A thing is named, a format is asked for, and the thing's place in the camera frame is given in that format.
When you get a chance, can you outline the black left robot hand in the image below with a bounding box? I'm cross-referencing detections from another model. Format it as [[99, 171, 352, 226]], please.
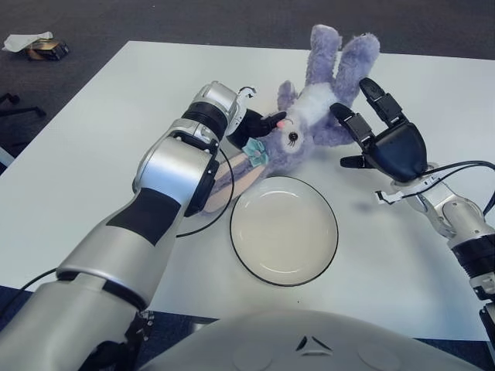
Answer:
[[226, 109, 287, 150]]

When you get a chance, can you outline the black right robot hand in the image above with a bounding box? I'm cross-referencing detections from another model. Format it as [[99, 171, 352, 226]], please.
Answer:
[[329, 77, 428, 182]]

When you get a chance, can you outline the purple plush bunny doll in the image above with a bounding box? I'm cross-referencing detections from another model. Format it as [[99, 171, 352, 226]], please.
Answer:
[[203, 23, 382, 214]]

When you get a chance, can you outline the white plate with black rim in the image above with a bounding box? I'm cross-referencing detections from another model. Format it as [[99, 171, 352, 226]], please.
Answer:
[[229, 175, 340, 287]]

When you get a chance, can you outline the black and orange box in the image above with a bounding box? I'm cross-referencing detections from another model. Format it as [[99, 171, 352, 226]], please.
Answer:
[[26, 37, 71, 61]]

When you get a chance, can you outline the grey robot torso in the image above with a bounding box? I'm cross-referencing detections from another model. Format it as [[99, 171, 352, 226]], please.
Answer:
[[142, 308, 484, 371]]

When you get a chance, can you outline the black office chair base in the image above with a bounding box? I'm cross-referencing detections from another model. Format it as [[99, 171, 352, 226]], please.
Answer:
[[0, 91, 47, 117]]

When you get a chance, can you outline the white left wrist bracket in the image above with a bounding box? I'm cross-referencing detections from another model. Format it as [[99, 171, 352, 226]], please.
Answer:
[[231, 85, 258, 134]]

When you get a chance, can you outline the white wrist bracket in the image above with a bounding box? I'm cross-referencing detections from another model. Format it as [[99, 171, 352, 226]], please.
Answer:
[[231, 85, 258, 134], [374, 164, 446, 206]]

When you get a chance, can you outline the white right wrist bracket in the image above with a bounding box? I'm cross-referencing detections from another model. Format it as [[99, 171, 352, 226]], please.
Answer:
[[374, 164, 446, 206]]

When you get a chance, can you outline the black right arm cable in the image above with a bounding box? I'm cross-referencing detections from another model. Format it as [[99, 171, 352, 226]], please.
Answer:
[[401, 160, 495, 217]]

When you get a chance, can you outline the metal table bracket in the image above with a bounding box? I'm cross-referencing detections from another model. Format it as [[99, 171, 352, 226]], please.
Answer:
[[133, 308, 155, 343]]

